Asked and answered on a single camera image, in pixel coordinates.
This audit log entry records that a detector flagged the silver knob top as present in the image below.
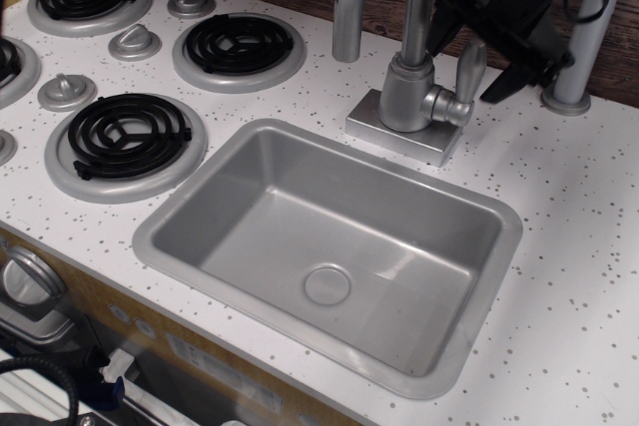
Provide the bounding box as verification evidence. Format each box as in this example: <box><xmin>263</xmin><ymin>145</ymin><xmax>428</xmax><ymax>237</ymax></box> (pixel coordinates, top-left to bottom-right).
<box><xmin>167</xmin><ymin>0</ymin><xmax>216</xmax><ymax>19</ymax></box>

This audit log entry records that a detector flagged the silver knob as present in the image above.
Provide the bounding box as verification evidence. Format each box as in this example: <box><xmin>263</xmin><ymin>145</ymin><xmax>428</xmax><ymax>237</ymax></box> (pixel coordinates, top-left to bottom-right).
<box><xmin>37</xmin><ymin>74</ymin><xmax>97</xmax><ymax>113</ymax></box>
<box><xmin>167</xmin><ymin>0</ymin><xmax>216</xmax><ymax>19</ymax></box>
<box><xmin>108</xmin><ymin>24</ymin><xmax>162</xmax><ymax>62</ymax></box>

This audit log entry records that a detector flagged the front right stove burner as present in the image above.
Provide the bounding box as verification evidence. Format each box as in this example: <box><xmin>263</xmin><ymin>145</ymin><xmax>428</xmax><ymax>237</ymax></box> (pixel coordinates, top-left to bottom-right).
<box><xmin>45</xmin><ymin>93</ymin><xmax>208</xmax><ymax>205</ymax></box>

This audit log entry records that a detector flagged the black cable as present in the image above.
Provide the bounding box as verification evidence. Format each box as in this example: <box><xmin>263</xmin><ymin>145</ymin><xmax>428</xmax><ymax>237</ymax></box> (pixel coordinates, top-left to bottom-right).
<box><xmin>0</xmin><ymin>353</ymin><xmax>80</xmax><ymax>422</ymax></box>

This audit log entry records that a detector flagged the silver faucet lever handle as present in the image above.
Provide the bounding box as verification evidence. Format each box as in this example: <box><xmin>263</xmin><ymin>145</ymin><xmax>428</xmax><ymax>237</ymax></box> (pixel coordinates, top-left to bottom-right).
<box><xmin>423</xmin><ymin>38</ymin><xmax>487</xmax><ymax>128</ymax></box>

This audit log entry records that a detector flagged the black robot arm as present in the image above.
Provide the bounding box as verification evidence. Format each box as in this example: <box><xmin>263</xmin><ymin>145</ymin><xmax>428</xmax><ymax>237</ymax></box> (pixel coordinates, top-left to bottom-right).
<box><xmin>427</xmin><ymin>0</ymin><xmax>610</xmax><ymax>104</ymax></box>

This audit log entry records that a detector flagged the left edge stove burner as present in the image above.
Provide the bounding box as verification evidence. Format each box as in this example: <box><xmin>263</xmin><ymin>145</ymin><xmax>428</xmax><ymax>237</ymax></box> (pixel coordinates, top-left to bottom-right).
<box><xmin>1</xmin><ymin>37</ymin><xmax>41</xmax><ymax>109</ymax></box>

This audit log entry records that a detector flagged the silver knob lower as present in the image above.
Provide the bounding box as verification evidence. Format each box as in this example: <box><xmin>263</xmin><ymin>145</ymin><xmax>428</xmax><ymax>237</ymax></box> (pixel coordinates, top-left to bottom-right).
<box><xmin>37</xmin><ymin>74</ymin><xmax>97</xmax><ymax>113</ymax></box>

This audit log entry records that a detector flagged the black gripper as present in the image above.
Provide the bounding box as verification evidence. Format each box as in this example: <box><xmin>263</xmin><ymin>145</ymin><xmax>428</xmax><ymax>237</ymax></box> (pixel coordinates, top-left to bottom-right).
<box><xmin>432</xmin><ymin>0</ymin><xmax>572</xmax><ymax>104</ymax></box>

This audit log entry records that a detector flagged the back right stove burner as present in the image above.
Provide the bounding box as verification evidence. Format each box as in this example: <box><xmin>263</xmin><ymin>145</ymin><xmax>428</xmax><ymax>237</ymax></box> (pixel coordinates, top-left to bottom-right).
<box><xmin>172</xmin><ymin>13</ymin><xmax>307</xmax><ymax>94</ymax></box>

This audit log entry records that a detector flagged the silver knob middle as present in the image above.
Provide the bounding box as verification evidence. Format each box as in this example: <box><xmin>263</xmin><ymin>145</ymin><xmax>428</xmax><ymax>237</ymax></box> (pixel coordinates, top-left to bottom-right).
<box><xmin>108</xmin><ymin>24</ymin><xmax>162</xmax><ymax>62</ymax></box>

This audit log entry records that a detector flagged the silver oven dial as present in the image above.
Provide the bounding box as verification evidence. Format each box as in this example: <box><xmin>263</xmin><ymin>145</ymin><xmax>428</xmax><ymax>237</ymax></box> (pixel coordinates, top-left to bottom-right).
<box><xmin>1</xmin><ymin>245</ymin><xmax>66</xmax><ymax>320</ymax></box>

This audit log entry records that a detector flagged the silver knob left edge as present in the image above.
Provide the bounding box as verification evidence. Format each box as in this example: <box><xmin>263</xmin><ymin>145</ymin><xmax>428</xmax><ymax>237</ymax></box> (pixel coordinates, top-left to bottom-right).
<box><xmin>0</xmin><ymin>130</ymin><xmax>17</xmax><ymax>166</ymax></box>

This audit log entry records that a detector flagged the silver curved faucet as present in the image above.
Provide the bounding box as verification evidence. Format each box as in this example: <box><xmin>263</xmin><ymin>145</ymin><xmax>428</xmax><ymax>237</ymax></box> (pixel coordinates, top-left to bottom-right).
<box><xmin>332</xmin><ymin>0</ymin><xmax>462</xmax><ymax>167</ymax></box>

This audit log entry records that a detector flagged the back left stove burner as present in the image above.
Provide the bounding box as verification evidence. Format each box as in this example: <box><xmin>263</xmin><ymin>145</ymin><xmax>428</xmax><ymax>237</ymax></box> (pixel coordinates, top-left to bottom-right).
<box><xmin>27</xmin><ymin>0</ymin><xmax>153</xmax><ymax>38</ymax></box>

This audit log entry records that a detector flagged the grey oven door handle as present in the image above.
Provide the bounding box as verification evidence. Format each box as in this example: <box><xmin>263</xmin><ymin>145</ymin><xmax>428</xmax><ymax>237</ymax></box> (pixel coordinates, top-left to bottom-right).
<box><xmin>1</xmin><ymin>298</ymin><xmax>77</xmax><ymax>349</ymax></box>

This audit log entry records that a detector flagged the grey vertical pole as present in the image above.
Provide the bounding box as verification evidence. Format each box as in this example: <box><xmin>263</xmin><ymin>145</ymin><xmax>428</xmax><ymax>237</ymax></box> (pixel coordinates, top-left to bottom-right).
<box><xmin>542</xmin><ymin>0</ymin><xmax>617</xmax><ymax>117</ymax></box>

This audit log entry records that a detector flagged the grey plastic sink basin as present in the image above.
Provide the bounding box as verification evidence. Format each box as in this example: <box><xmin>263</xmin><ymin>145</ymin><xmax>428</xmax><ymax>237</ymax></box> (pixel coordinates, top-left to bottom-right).
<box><xmin>133</xmin><ymin>120</ymin><xmax>522</xmax><ymax>400</ymax></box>

